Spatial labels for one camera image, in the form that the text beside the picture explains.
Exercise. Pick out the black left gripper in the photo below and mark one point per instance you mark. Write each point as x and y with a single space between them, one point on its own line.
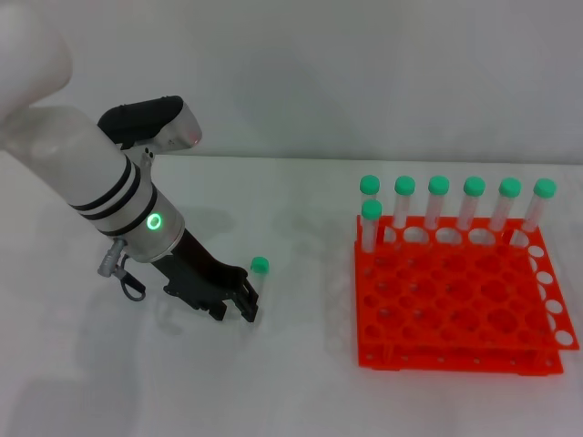
196 273

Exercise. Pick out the clear test tube green cap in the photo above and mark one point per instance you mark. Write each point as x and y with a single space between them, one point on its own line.
438 184
260 264
474 185
372 209
545 187
370 184
405 185
510 186

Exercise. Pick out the orange test tube rack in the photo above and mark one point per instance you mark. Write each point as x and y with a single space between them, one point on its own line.
455 300

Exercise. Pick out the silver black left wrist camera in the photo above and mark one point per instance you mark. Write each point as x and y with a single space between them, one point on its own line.
136 118

